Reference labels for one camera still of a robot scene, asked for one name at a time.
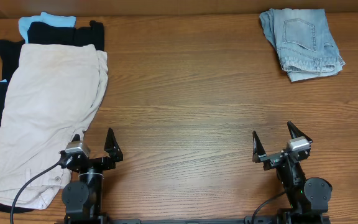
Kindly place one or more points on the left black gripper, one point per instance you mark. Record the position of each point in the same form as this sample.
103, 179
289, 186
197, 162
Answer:
113, 152

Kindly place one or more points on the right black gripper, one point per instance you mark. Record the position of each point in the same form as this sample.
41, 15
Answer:
258, 155

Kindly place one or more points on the beige khaki shorts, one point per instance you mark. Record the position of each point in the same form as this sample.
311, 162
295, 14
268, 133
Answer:
45, 102

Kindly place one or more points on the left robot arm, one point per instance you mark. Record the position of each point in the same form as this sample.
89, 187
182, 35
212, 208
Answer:
83, 198

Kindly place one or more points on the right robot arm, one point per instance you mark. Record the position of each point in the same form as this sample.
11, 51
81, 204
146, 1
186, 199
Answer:
308, 198

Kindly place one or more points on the folded light blue jeans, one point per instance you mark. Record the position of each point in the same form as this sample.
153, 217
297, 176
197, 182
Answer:
303, 42

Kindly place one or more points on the black garment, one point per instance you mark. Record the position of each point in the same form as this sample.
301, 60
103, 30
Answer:
61, 34

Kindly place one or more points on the light blue garment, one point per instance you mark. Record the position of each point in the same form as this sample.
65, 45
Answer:
10, 51

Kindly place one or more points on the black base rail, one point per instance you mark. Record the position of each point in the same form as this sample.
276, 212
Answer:
245, 220

